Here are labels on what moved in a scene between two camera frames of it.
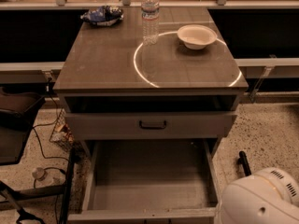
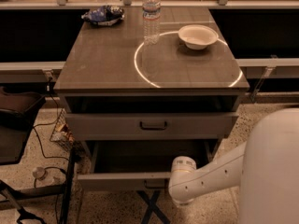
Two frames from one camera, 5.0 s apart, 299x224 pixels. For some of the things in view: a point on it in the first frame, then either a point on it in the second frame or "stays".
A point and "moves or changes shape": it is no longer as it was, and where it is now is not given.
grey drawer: (149, 181) moves or changes shape
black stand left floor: (14, 196) stays
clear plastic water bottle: (149, 17) stays
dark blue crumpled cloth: (103, 15) stays
